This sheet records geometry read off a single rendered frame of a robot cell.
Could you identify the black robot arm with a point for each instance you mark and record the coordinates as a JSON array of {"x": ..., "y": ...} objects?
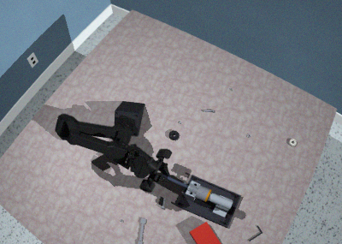
[{"x": 82, "y": 134}]

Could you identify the red rectangular block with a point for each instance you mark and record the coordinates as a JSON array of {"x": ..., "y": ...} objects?
[{"x": 203, "y": 234}]

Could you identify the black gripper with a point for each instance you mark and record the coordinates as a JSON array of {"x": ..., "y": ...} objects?
[{"x": 148, "y": 185}]

